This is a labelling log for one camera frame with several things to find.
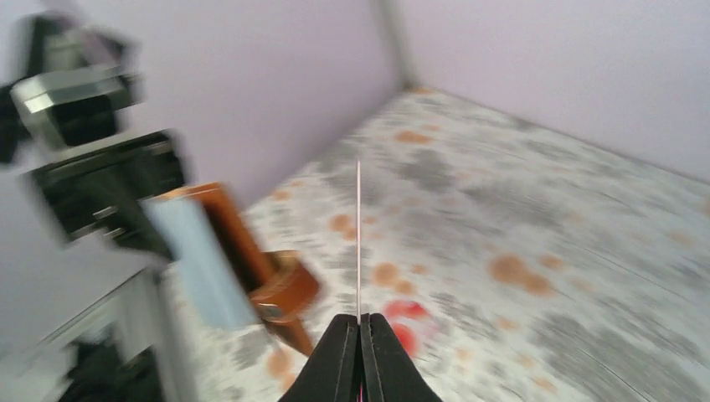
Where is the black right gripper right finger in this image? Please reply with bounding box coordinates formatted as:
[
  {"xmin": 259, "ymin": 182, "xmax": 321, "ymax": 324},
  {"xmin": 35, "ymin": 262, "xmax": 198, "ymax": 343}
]
[{"xmin": 360, "ymin": 313, "xmax": 441, "ymax": 402}]

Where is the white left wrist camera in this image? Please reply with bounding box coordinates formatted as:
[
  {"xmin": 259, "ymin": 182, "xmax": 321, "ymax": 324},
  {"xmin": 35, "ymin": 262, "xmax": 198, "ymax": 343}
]
[{"xmin": 10, "ymin": 64, "xmax": 137, "ymax": 160}]

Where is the left aluminium corner post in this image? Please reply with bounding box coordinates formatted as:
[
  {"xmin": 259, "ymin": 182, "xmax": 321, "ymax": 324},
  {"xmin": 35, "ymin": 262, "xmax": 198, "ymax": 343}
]
[{"xmin": 372, "ymin": 0, "xmax": 419, "ymax": 90}]

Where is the bright red credit card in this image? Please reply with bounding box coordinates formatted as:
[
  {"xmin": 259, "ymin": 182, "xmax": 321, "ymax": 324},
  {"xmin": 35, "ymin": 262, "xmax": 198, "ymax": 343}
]
[{"xmin": 355, "ymin": 159, "xmax": 362, "ymax": 326}]

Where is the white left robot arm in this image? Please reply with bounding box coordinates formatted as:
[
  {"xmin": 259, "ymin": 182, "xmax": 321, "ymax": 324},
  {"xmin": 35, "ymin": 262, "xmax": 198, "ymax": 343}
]
[{"xmin": 1, "ymin": 1, "xmax": 198, "ymax": 401}]

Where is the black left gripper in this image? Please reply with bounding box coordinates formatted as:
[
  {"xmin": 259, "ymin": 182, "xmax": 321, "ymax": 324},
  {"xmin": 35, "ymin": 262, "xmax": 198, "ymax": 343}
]
[{"xmin": 28, "ymin": 131, "xmax": 186, "ymax": 260}]

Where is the brown leather card holder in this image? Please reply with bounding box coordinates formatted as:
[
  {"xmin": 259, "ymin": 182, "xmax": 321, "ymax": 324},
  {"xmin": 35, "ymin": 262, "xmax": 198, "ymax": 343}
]
[{"xmin": 142, "ymin": 183, "xmax": 320, "ymax": 356}]

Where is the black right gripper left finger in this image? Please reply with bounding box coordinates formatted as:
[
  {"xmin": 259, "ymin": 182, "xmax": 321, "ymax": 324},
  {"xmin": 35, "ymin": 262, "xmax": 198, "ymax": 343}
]
[{"xmin": 279, "ymin": 314, "xmax": 362, "ymax": 402}]

